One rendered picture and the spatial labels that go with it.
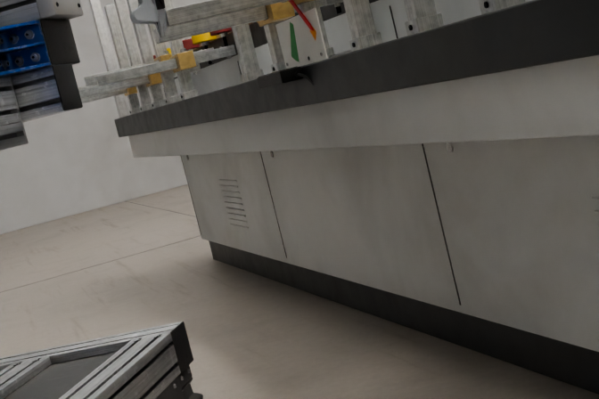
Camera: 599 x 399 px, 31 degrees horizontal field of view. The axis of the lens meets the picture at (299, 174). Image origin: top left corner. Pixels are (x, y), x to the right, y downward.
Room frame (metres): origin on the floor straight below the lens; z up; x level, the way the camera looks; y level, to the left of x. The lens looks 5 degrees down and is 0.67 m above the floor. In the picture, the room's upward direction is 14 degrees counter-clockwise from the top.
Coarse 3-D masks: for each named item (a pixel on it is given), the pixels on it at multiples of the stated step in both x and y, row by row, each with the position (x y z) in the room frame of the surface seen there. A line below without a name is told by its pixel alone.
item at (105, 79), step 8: (224, 48) 3.36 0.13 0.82; (232, 48) 3.37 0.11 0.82; (200, 56) 3.34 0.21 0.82; (208, 56) 3.34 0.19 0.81; (216, 56) 3.35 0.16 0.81; (224, 56) 3.36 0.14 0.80; (152, 64) 3.29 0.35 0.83; (160, 64) 3.30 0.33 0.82; (168, 64) 3.31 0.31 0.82; (176, 64) 3.31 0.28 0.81; (120, 72) 3.26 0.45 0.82; (128, 72) 3.27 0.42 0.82; (136, 72) 3.28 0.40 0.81; (144, 72) 3.28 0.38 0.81; (152, 72) 3.29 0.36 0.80; (96, 80) 3.26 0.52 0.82; (104, 80) 3.25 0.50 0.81; (112, 80) 3.25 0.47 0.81; (120, 80) 3.26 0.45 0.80
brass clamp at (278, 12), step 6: (270, 6) 2.33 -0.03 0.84; (276, 6) 2.33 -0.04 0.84; (282, 6) 2.33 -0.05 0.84; (288, 6) 2.34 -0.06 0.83; (270, 12) 2.34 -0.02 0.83; (276, 12) 2.33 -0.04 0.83; (282, 12) 2.33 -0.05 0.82; (288, 12) 2.34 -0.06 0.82; (294, 12) 2.34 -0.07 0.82; (270, 18) 2.35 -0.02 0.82; (276, 18) 2.33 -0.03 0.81; (282, 18) 2.33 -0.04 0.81; (288, 18) 2.37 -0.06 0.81; (264, 24) 2.40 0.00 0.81
